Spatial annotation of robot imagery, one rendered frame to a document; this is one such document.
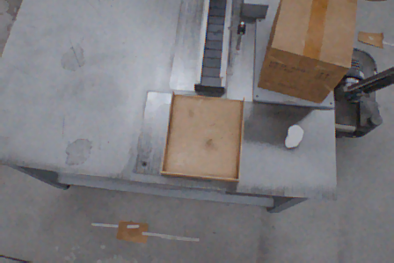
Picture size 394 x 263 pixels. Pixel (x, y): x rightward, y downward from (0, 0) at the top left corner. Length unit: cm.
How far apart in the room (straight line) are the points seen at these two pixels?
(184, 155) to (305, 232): 108
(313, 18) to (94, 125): 82
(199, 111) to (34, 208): 130
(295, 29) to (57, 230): 165
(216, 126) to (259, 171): 21
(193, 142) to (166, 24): 51
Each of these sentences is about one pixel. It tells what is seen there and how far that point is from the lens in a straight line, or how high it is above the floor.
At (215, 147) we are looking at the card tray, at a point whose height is 83.
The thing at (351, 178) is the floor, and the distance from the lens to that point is 221.
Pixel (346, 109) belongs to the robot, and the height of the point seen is 24.
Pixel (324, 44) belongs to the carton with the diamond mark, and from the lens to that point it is 109.
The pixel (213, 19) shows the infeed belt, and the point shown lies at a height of 88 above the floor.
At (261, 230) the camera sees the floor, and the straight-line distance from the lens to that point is 201.
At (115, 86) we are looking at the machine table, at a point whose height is 83.
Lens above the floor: 198
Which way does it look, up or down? 69 degrees down
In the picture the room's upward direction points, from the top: 1 degrees counter-clockwise
